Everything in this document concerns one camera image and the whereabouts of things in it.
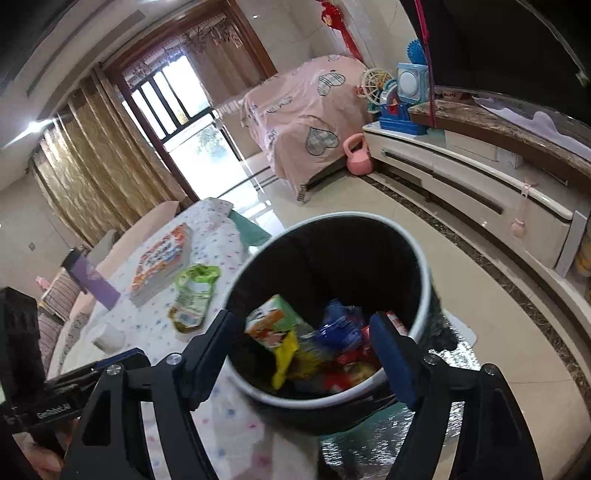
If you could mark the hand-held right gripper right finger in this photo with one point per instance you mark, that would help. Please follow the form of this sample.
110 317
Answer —
392 360

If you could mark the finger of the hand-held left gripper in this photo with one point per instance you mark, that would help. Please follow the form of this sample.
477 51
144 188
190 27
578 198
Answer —
122 359
69 381

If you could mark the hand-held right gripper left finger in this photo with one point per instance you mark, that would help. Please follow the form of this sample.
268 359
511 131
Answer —
212 360

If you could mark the torn red foil wrapper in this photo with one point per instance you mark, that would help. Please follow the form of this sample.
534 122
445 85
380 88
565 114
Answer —
351 364

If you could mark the blue snack packet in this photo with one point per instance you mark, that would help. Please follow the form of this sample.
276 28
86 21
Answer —
341 325

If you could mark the green white drink carton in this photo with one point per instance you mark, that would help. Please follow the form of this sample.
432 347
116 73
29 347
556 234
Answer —
272 323

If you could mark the yellow snack packet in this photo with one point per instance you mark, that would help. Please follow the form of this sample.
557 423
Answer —
286 360

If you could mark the white bin with black liner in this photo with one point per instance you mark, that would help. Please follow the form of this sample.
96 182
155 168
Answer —
323 258

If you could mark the person's left hand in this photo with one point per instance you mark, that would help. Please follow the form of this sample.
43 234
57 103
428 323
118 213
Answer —
44 457

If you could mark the white tissue block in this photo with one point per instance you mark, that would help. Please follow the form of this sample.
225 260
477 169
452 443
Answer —
108 338

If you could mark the striped pillow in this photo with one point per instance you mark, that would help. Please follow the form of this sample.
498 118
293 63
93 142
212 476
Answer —
46 334
64 290

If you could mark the white dotted tablecloth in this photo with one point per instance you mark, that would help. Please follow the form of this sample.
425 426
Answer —
152 323

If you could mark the pink plush toy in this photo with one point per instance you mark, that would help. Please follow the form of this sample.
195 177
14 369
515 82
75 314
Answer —
41 281

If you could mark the green snack bag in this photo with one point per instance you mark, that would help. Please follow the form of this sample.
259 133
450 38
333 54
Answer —
191 295

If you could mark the purple thermos bottle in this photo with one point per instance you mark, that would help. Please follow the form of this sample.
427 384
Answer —
99 284

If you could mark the teal cloth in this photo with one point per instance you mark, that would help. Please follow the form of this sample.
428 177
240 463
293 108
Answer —
251 228

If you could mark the pink covered sofa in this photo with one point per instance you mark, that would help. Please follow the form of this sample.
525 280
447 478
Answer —
147 224

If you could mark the pink cabinet child lock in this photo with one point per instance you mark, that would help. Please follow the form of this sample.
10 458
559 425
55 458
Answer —
519 226

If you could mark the gold patterned curtains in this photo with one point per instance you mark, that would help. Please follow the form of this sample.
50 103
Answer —
92 157

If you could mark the pink kettlebell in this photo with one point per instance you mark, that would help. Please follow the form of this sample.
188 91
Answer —
358 161

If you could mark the cream television cabinet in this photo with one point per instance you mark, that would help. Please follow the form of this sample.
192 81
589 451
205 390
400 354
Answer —
461 170

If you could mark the pink heart-print blanket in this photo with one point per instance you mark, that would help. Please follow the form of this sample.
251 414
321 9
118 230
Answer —
300 115

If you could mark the wooden framed balcony door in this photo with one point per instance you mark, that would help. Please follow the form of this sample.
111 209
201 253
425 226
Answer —
184 97

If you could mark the toy ferris wheel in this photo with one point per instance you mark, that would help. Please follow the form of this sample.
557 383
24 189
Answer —
371 85

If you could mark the blue toy machine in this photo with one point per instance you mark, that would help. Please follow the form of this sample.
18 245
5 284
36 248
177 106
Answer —
411 83

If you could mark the pink hula hoop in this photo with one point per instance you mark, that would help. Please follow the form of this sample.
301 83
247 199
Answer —
429 69

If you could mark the pink balcony curtain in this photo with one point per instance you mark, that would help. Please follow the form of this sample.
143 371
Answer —
231 55

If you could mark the blue spiky ball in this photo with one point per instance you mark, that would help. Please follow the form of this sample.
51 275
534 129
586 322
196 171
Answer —
415 50

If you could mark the black television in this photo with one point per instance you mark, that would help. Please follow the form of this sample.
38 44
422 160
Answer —
485 41

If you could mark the red hanging decoration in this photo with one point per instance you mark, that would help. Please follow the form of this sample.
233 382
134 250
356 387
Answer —
330 14

